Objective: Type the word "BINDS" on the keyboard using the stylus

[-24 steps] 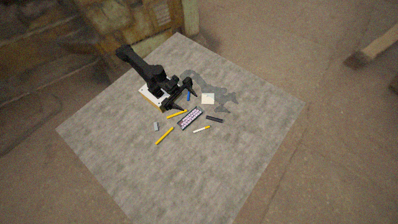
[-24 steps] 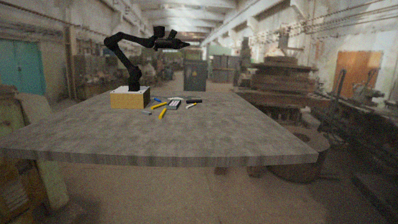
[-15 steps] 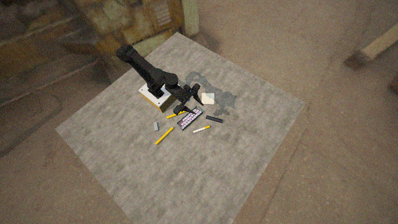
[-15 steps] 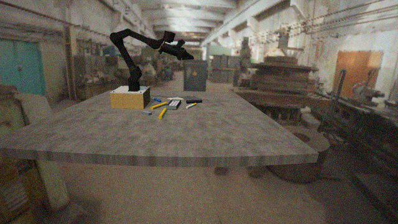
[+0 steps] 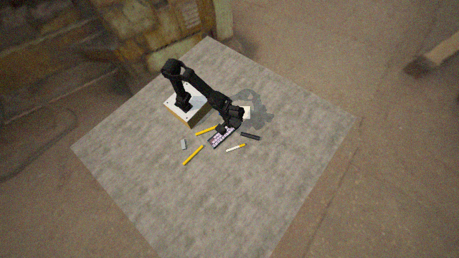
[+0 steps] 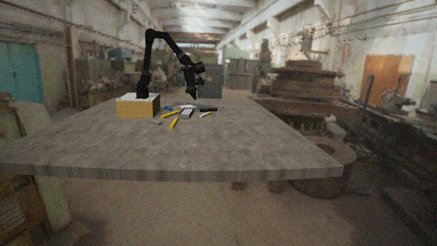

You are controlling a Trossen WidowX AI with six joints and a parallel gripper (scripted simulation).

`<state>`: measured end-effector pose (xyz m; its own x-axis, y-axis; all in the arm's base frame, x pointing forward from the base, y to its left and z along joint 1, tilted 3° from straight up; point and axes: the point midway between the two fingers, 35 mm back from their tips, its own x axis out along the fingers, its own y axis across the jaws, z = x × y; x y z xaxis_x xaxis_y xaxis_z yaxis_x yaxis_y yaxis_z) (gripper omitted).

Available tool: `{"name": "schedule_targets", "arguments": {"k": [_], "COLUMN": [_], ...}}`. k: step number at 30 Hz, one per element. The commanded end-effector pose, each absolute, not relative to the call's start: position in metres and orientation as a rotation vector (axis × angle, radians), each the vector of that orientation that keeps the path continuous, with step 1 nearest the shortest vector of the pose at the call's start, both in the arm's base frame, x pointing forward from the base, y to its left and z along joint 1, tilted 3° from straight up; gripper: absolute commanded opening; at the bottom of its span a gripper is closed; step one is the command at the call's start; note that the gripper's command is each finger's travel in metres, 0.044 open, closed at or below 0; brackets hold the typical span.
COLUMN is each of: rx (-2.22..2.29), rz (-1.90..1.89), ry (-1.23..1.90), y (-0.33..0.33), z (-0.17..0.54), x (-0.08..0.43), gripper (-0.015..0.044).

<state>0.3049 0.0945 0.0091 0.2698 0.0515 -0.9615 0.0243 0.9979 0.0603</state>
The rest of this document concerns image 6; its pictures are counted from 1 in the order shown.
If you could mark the keyboard with white letter keys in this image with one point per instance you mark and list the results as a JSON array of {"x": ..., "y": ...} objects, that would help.
[{"x": 186, "y": 113}]

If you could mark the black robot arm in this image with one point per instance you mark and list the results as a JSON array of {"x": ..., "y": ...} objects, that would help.
[{"x": 150, "y": 34}]

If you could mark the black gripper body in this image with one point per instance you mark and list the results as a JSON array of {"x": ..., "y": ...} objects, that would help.
[{"x": 190, "y": 84}]

